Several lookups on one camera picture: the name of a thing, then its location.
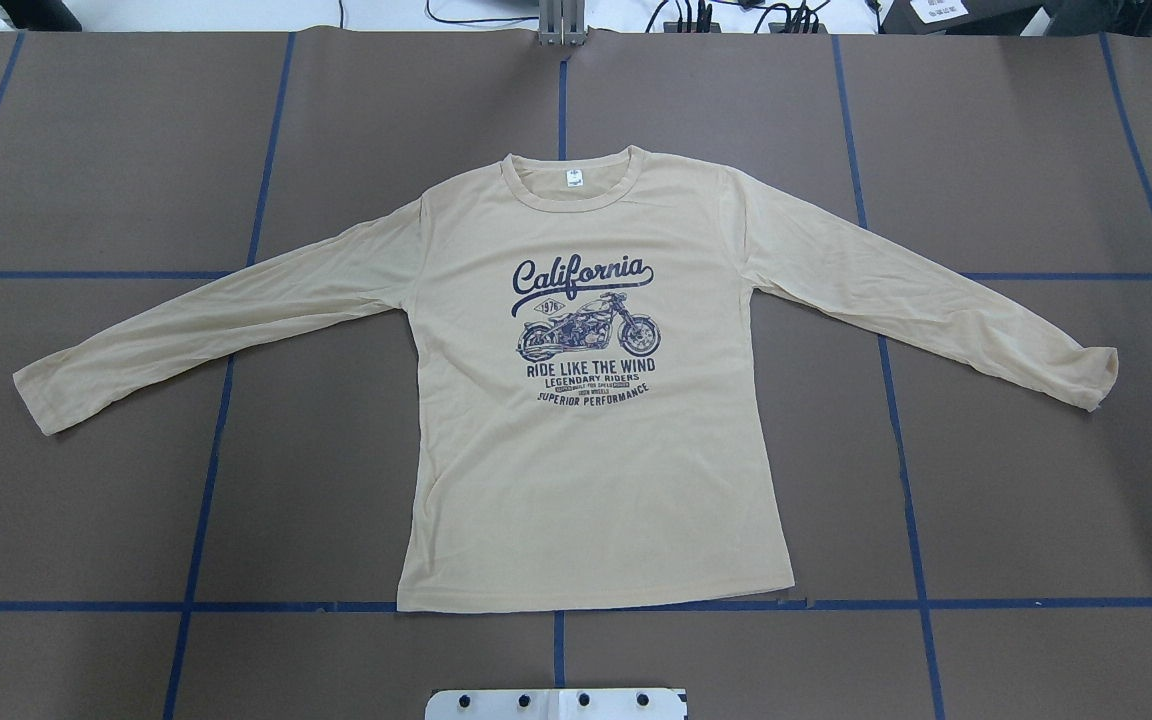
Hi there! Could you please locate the beige long-sleeve printed shirt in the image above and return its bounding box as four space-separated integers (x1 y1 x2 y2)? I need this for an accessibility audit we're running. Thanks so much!
13 146 1117 614

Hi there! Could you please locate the grey aluminium frame post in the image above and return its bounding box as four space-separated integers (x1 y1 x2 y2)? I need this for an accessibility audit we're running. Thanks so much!
538 0 588 47

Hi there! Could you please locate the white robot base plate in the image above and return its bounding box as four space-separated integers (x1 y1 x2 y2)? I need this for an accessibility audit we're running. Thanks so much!
424 687 689 719

